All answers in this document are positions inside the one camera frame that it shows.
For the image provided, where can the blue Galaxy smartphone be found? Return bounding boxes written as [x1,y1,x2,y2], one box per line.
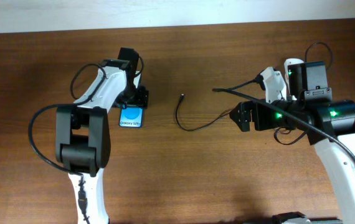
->
[119,108,144,128]

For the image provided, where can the black USB charging cable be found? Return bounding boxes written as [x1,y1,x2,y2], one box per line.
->
[174,42,334,146]

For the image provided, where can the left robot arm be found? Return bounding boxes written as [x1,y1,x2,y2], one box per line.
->
[55,47,149,223]

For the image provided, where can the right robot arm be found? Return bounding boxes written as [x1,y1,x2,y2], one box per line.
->
[229,58,355,223]

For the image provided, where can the white power strip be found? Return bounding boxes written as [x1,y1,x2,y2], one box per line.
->
[283,58,305,94]

